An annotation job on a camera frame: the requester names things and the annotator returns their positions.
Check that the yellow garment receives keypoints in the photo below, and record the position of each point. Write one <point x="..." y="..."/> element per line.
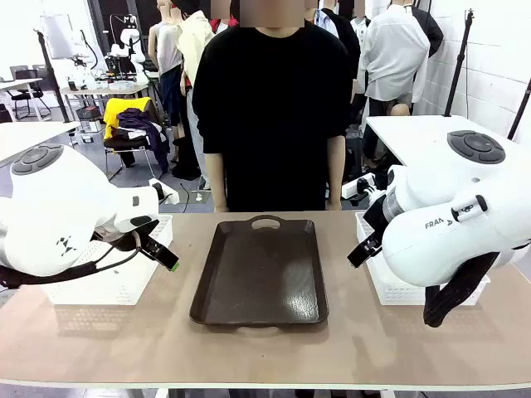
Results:
<point x="112" y="112"/>

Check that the black crate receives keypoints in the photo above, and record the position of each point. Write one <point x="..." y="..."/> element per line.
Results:
<point x="89" y="113"/>

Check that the white board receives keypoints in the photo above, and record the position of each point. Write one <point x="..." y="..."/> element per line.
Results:
<point x="58" y="35"/>

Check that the dark brown plastic tray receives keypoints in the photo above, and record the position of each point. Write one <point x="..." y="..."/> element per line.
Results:
<point x="261" y="269"/>

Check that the white power strip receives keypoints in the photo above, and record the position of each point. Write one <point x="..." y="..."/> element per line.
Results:
<point x="164" y="192"/>
<point x="361" y="186"/>

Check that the mannequin with white tank top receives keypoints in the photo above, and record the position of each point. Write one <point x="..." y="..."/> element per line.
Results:
<point x="166" y="45"/>

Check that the person's black sweater torso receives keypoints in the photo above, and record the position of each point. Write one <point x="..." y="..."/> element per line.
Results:
<point x="269" y="103"/>

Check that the mannequin with black jacket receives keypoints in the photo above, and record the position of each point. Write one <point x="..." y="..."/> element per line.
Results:
<point x="342" y="37"/>

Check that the black office chair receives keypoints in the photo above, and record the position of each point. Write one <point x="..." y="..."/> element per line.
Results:
<point x="27" y="95"/>

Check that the mannequin with white shirt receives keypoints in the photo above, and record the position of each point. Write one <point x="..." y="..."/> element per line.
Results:
<point x="394" y="54"/>

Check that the white black background robot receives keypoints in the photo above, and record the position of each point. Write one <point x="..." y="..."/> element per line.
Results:
<point x="126" y="45"/>

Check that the white perforated plastic basket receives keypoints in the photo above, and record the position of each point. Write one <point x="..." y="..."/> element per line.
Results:
<point x="398" y="290"/>
<point x="116" y="286"/>

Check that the mannequin with cream jacket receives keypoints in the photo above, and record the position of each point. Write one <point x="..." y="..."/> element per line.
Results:
<point x="193" y="41"/>

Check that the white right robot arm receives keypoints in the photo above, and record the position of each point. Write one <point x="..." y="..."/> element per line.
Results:
<point x="435" y="199"/>

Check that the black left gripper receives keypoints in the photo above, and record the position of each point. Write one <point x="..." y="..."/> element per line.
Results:
<point x="137" y="242"/>

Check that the cluttered background desk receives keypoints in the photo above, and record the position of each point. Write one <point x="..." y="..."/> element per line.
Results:
<point x="103" y="88"/>

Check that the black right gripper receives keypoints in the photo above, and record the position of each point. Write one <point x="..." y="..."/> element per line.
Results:
<point x="376" y="217"/>

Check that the person's right forearm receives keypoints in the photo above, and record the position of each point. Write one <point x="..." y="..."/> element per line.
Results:
<point x="216" y="182"/>

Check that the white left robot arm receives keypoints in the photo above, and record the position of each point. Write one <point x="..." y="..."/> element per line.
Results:
<point x="62" y="199"/>

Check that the dark purple garment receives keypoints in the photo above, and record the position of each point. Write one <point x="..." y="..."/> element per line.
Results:
<point x="143" y="124"/>

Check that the person's left forearm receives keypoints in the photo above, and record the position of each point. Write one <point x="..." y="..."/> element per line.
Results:
<point x="336" y="174"/>

